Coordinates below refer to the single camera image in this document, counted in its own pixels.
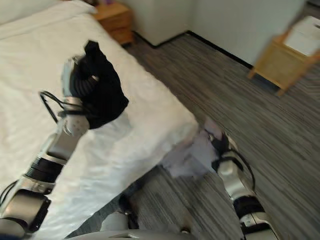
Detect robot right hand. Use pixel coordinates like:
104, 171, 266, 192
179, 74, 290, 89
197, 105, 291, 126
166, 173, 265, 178
203, 129, 239, 169

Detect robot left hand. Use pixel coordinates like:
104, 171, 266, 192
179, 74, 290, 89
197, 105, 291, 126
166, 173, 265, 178
61, 55, 100, 101

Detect black garment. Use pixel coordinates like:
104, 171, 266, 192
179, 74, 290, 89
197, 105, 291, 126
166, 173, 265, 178
77, 39, 130, 130

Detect light lavender cloth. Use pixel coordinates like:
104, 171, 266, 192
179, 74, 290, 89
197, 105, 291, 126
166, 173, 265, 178
161, 117, 219, 179

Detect bed with white sheet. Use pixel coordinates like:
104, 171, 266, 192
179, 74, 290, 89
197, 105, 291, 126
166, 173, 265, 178
0, 4, 201, 239

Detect wooden nightstand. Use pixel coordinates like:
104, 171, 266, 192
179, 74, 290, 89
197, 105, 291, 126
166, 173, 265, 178
92, 1, 135, 48

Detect white pillow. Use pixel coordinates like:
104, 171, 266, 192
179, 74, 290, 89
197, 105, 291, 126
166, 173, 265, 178
0, 0, 98, 26

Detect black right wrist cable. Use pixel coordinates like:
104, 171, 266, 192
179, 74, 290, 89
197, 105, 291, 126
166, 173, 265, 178
224, 146, 256, 194

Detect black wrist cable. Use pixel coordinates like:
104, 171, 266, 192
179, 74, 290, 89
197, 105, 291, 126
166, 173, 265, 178
224, 146, 256, 194
39, 90, 85, 124

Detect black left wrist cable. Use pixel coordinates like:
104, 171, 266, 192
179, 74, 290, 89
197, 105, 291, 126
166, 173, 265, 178
39, 90, 85, 124

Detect wooden frame laundry basket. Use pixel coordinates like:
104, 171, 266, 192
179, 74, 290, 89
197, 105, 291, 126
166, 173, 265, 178
246, 15, 320, 97

